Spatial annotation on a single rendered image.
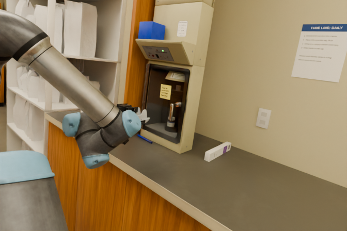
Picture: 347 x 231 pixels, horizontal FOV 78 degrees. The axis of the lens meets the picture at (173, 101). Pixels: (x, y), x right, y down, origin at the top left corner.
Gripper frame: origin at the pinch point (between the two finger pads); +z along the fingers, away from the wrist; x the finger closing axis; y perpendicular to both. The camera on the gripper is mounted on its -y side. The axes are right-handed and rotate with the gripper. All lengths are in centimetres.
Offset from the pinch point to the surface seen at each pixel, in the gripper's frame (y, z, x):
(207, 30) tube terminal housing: 45, 31, -5
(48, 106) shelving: -20, 1, 111
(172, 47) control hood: 33.8, 13.0, 1.4
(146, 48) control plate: 32.1, 14.5, 20.3
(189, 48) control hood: 34.1, 17.9, -5.4
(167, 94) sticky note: 9.4, 21.4, 7.6
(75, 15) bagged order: 55, 24, 122
